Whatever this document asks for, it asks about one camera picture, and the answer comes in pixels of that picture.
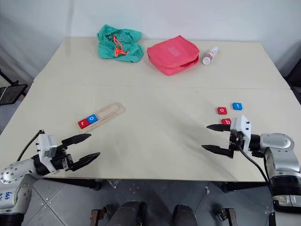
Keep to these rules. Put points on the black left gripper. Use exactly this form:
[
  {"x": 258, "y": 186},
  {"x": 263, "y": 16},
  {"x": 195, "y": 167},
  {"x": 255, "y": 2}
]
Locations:
[{"x": 62, "y": 160}]

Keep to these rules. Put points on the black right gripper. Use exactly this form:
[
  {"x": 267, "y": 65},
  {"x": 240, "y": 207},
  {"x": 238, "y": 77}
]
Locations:
[{"x": 235, "y": 141}]

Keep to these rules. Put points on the red letter b tile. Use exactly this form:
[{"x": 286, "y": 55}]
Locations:
[{"x": 226, "y": 121}]

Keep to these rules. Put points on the red letter r tile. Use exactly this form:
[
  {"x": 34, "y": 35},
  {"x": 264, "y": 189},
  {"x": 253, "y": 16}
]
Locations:
[{"x": 83, "y": 124}]

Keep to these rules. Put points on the red letter o tile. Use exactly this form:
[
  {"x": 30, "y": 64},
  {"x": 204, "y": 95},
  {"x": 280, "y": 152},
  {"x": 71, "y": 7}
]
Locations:
[{"x": 222, "y": 110}]

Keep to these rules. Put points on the blue letter o tile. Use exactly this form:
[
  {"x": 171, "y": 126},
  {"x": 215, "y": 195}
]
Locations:
[{"x": 92, "y": 119}]

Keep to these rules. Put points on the wooden letter tray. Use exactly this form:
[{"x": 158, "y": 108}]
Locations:
[{"x": 113, "y": 109}]

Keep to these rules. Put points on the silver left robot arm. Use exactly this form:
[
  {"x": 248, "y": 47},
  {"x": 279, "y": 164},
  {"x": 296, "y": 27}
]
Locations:
[{"x": 14, "y": 171}]

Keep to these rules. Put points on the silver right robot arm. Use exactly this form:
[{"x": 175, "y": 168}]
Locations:
[{"x": 279, "y": 150}]

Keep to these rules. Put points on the blue letter t tile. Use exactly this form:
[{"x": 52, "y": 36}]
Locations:
[{"x": 237, "y": 106}]

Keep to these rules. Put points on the black table leg bar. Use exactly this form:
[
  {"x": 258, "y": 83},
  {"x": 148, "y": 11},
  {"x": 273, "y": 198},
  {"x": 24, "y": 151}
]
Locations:
[
  {"x": 70, "y": 183},
  {"x": 244, "y": 186}
]

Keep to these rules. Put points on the crumpled clear plastic bag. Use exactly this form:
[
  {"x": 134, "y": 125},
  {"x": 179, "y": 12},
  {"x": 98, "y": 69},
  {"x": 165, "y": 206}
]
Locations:
[{"x": 114, "y": 183}]

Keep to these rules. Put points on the dark rounded shape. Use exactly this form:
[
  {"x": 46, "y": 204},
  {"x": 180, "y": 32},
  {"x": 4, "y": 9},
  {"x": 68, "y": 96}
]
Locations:
[
  {"x": 130, "y": 214},
  {"x": 184, "y": 216}
]

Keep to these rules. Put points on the white pink small bottle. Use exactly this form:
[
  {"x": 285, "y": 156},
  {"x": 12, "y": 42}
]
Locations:
[{"x": 209, "y": 56}]

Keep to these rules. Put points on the black metal stand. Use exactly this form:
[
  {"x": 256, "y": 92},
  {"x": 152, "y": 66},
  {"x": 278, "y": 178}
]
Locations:
[{"x": 14, "y": 94}]

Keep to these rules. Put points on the pink fabric zip pouch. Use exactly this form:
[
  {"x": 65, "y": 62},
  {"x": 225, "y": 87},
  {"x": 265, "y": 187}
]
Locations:
[{"x": 171, "y": 56}]

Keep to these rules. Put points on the dark grey furniture piece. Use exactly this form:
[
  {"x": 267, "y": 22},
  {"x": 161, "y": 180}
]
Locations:
[{"x": 295, "y": 77}]

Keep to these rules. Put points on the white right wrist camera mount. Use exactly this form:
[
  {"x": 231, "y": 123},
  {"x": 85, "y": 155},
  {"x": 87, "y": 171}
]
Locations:
[{"x": 240, "y": 124}]

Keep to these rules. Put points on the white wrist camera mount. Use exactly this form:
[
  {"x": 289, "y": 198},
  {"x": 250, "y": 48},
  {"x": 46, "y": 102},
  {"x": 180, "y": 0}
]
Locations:
[
  {"x": 44, "y": 143},
  {"x": 240, "y": 124}
]

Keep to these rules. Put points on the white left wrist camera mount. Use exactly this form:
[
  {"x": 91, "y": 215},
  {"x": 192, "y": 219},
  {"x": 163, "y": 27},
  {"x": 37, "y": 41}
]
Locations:
[{"x": 44, "y": 143}]

